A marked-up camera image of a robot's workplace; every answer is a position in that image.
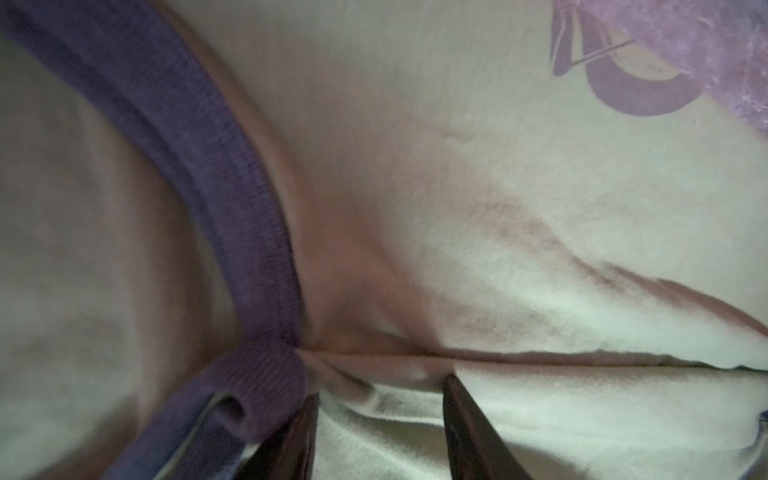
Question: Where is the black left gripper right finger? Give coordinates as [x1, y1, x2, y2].
[443, 374, 532, 480]

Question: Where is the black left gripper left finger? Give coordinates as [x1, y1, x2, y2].
[234, 394, 320, 480]

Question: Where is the green tank top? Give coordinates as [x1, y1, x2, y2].
[1, 1, 767, 479]

